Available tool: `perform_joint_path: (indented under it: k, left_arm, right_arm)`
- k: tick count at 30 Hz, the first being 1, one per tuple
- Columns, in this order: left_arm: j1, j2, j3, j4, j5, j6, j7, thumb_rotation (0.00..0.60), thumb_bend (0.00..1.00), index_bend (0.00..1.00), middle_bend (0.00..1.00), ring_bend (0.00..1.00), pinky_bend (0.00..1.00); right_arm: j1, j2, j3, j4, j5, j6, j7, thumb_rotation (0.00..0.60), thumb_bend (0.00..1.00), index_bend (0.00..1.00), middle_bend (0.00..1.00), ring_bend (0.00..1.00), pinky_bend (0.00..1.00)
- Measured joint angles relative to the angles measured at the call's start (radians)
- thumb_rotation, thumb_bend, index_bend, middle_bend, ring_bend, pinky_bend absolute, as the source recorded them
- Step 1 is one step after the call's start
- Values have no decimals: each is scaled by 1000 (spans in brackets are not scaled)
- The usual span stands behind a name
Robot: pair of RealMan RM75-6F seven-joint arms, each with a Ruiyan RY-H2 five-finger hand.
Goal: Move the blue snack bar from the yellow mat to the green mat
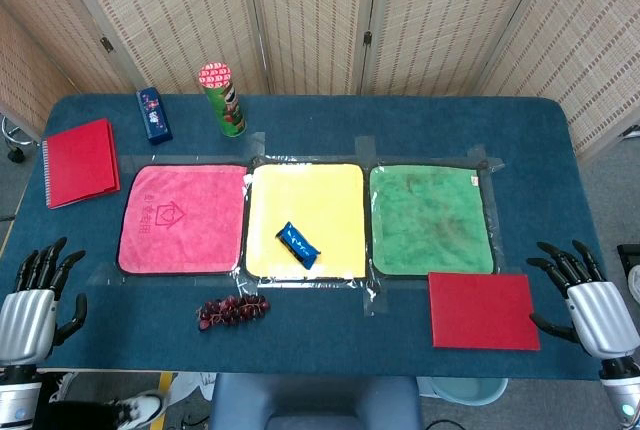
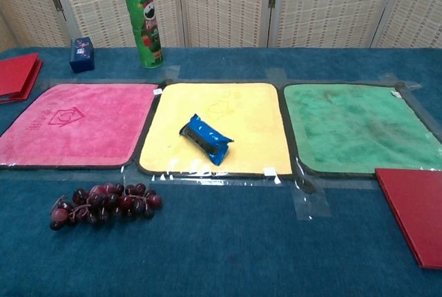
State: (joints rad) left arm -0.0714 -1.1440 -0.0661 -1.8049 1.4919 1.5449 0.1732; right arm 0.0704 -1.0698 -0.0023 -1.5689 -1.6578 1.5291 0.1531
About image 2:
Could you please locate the red flat book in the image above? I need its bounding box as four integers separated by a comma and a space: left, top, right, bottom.
374, 167, 442, 270

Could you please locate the blue snack packet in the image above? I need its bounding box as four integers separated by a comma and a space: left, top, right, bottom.
178, 113, 234, 166

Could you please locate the red spiral notebook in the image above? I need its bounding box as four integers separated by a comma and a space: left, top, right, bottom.
0, 52, 44, 104

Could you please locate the woven folding screen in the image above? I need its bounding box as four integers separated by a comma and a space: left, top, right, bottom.
0, 0, 442, 52

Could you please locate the pink towel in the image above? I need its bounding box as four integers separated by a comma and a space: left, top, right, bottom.
0, 82, 160, 170

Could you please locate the green chips can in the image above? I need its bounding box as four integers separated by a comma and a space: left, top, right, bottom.
122, 0, 164, 70

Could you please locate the purple grape bunch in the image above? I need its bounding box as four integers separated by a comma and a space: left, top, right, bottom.
49, 182, 163, 231

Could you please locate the yellow towel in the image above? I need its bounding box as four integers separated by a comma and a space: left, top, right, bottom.
138, 82, 294, 177

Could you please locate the dark blue small box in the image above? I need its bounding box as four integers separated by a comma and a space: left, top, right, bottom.
69, 37, 96, 74

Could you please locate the clear tape strip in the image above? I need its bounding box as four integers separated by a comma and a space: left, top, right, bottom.
162, 65, 181, 83
265, 68, 288, 84
291, 172, 332, 221

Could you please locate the green towel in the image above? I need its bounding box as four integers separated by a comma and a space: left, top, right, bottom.
282, 82, 442, 178

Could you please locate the blue table cover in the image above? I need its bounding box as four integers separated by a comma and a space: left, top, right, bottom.
0, 46, 442, 297

